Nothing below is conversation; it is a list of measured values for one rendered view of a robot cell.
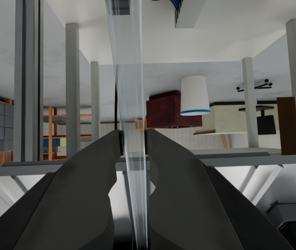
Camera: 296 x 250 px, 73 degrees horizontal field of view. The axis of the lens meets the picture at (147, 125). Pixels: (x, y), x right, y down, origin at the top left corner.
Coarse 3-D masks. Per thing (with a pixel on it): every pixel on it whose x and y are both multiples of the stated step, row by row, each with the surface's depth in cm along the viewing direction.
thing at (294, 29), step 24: (72, 24) 56; (288, 24) 60; (72, 48) 56; (288, 48) 60; (72, 72) 55; (96, 72) 83; (72, 96) 55; (96, 96) 82; (72, 120) 54; (96, 120) 81; (72, 144) 54
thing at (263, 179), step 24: (0, 168) 17; (24, 168) 17; (48, 168) 17; (120, 168) 17; (216, 168) 17; (240, 168) 17; (264, 168) 17; (288, 168) 17; (0, 192) 17; (24, 192) 17; (120, 192) 19; (264, 192) 19; (288, 192) 20; (120, 216) 22; (120, 240) 26
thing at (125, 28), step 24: (120, 0) 8; (120, 24) 8; (120, 48) 9; (120, 72) 9; (120, 96) 10; (120, 120) 11; (144, 120) 12; (144, 144) 13; (144, 168) 14; (144, 192) 17; (144, 216) 20; (144, 240) 24
